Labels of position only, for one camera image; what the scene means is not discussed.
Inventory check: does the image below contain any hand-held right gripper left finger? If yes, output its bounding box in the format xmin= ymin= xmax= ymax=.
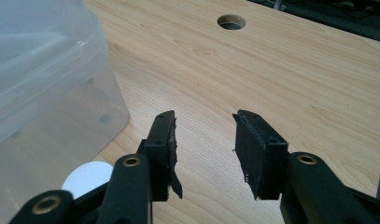
xmin=144 ymin=110 xmax=183 ymax=202

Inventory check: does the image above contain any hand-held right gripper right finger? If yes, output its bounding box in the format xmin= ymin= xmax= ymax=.
xmin=232 ymin=109 xmax=289 ymax=201

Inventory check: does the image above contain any clear plastic storage box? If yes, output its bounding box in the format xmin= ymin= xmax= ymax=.
xmin=0 ymin=0 xmax=131 ymax=224

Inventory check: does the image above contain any white round disc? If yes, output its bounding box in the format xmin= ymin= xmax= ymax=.
xmin=61 ymin=161 xmax=114 ymax=200

